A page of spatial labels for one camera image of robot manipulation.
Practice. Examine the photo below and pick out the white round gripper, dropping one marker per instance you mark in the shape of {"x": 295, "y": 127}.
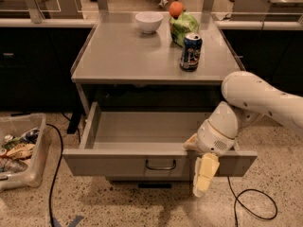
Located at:
{"x": 213, "y": 141}

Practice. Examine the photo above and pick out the grey top drawer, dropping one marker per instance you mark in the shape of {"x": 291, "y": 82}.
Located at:
{"x": 135, "y": 144}

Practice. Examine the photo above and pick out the grey drawer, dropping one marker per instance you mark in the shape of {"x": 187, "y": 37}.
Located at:
{"x": 149, "y": 179}
{"x": 135, "y": 144}

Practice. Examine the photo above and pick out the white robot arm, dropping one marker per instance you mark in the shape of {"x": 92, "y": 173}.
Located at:
{"x": 246, "y": 98}

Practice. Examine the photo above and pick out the grey metal drawer cabinet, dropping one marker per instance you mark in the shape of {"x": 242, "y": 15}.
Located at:
{"x": 125, "y": 70}

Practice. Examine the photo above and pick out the grey bottom drawer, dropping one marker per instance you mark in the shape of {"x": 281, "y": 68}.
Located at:
{"x": 149, "y": 179}

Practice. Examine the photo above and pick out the blue soda can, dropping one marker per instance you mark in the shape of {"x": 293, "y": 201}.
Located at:
{"x": 191, "y": 52}

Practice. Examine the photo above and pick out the green chip bag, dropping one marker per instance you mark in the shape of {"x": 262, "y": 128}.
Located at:
{"x": 180, "y": 27}

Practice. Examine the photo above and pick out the white ceramic bowl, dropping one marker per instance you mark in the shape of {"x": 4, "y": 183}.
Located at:
{"x": 149, "y": 21}

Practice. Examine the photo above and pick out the orange fruit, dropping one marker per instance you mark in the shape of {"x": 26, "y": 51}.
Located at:
{"x": 175, "y": 9}

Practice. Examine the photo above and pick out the clear plastic bin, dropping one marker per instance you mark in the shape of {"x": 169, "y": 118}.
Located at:
{"x": 17, "y": 125}

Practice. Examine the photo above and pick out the crumpled snack bags in bin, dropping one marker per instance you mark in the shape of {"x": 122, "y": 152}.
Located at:
{"x": 16, "y": 150}

